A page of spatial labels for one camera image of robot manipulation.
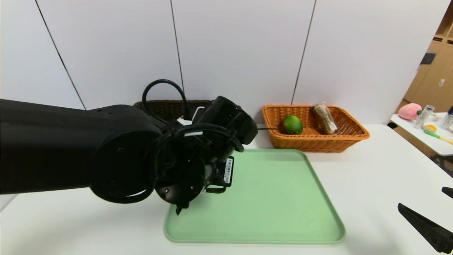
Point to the light wooden cabinet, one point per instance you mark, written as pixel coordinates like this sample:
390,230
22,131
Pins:
435,85

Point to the orange wicker basket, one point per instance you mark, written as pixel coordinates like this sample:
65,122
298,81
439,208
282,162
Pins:
318,143

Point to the pink peach plush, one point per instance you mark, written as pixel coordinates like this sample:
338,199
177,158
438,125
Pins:
408,111

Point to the white side table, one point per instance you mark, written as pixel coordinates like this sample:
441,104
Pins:
431,143

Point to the light green plastic tray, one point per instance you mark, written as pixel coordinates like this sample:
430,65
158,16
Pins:
276,198

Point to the dark brown wicker basket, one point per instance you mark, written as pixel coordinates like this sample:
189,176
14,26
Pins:
170,106

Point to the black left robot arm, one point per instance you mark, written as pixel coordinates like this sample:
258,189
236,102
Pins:
53,148

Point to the grey wall mounted box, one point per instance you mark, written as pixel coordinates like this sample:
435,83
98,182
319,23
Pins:
427,58

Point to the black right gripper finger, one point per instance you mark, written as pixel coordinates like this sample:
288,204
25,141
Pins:
448,192
424,226

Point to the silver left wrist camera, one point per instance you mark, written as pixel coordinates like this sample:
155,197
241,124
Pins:
198,110

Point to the tall clear plastic bottle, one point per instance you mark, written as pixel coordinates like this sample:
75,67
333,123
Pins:
423,118

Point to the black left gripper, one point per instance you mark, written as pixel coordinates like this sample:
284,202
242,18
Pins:
227,171

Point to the green lime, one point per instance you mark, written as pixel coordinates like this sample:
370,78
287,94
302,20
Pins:
292,124

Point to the clear chocolate pack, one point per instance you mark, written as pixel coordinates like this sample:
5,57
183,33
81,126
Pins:
325,117

